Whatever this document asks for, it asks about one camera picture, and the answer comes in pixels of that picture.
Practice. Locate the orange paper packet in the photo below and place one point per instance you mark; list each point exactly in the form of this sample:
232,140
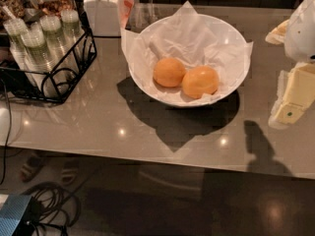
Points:
124,10

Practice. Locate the blue grey box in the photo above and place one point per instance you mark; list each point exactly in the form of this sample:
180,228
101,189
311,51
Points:
13,215

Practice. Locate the orange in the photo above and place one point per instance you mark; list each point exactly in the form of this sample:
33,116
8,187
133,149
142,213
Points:
169,72
199,81

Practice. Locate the left striped sandal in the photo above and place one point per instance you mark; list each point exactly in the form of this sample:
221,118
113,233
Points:
32,166

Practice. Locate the glass jar with granola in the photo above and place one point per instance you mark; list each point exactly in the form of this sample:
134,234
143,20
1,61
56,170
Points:
15,6

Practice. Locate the white lidded canister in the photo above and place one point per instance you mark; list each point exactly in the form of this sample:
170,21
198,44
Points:
103,17

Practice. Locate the black wire rack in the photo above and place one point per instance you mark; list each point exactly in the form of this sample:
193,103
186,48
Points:
14,81

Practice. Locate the white crinkled paper liner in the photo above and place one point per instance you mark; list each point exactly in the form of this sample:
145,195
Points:
183,40

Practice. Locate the right striped sandal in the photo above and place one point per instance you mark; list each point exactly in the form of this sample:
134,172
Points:
69,172

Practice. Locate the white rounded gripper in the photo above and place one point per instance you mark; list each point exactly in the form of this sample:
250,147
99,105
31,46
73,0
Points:
301,33

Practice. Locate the striped sandal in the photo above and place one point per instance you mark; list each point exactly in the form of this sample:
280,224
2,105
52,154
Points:
69,172
32,166

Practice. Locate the white bowl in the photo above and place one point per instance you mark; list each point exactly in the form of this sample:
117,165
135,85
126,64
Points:
190,59

